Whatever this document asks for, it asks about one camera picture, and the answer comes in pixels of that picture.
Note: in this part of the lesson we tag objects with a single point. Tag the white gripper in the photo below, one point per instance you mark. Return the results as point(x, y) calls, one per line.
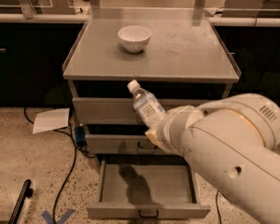
point(165, 131)

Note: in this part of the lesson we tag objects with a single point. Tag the clear plastic water bottle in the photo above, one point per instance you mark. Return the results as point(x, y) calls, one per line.
point(146, 104)

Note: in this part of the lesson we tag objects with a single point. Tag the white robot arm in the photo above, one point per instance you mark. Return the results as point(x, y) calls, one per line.
point(230, 143)

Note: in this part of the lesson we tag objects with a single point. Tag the middle grey drawer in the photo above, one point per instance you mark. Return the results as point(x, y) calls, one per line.
point(121, 144)

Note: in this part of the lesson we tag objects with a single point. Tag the grey drawer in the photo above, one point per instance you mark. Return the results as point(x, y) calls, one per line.
point(164, 188)
point(118, 111)
point(121, 144)

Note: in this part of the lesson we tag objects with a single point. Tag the bottom grey drawer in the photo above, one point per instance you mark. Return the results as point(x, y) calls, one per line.
point(164, 188)

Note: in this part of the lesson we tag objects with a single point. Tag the top grey drawer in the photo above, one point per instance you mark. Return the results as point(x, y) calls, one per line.
point(118, 111)

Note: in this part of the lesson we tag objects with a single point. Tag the grey metal drawer cabinet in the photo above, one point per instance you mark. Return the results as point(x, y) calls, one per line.
point(184, 62)

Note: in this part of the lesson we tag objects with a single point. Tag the blue power adapter box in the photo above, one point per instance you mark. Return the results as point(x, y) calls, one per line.
point(80, 136)

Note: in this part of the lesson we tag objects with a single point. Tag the white ceramic bowl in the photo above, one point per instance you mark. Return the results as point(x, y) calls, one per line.
point(134, 38)

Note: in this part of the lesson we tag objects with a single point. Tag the white paper sheet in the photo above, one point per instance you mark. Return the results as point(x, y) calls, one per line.
point(51, 120)

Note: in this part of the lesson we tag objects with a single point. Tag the dark right base cabinet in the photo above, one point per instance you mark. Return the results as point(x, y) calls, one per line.
point(256, 51)

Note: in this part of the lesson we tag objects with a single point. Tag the dark base cabinet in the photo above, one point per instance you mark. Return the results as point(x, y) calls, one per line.
point(256, 51)
point(31, 63)

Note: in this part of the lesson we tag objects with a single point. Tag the black bar on floor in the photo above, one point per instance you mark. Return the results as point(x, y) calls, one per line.
point(26, 192)

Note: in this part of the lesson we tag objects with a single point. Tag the dark left base cabinet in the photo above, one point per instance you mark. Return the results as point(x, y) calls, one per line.
point(31, 63)

